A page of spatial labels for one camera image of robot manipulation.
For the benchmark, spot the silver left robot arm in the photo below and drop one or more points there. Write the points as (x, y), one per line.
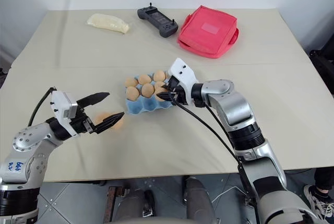
(27, 153)

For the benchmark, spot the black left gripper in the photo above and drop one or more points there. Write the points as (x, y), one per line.
(79, 123)

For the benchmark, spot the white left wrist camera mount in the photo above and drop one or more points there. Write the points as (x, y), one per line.
(60, 104)

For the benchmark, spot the blue egg carton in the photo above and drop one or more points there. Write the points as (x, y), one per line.
(146, 105)

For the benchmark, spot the clear bag of rice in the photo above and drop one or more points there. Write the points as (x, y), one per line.
(108, 23)

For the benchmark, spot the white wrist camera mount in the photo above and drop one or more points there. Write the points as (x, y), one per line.
(60, 104)
(184, 73)

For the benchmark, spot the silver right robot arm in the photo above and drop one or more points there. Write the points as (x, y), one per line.
(242, 119)

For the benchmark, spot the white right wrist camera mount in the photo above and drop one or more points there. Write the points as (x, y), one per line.
(184, 73)

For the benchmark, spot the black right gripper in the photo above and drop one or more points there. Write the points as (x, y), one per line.
(178, 94)

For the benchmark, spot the person's white sneaker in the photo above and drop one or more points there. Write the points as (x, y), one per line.
(317, 200)

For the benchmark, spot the dark rounded grey shape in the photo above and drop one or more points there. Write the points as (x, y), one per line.
(198, 198)

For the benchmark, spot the person's black trouser leg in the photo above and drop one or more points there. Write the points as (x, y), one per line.
(324, 179)

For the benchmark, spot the brown egg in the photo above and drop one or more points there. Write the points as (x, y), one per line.
(158, 87)
(132, 94)
(147, 90)
(144, 78)
(159, 75)
(118, 125)
(129, 82)

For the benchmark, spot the rusty metal bar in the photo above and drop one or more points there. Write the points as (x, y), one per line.
(112, 204)

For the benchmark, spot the dark grey handheld controller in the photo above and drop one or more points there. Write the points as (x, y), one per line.
(157, 20)

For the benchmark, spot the red fabric bag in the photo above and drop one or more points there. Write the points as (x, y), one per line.
(207, 32)

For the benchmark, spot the black equipment beside table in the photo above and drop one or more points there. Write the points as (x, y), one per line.
(323, 70)

